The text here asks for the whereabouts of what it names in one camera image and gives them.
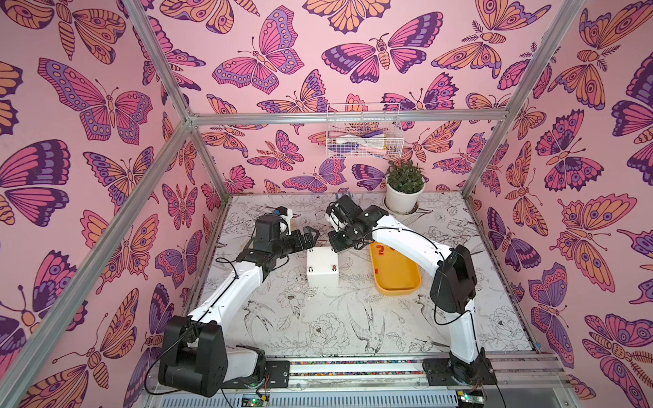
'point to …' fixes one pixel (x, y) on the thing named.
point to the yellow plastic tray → (394, 274)
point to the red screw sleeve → (334, 268)
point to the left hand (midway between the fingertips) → (312, 233)
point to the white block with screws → (322, 267)
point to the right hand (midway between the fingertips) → (334, 241)
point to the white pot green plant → (405, 183)
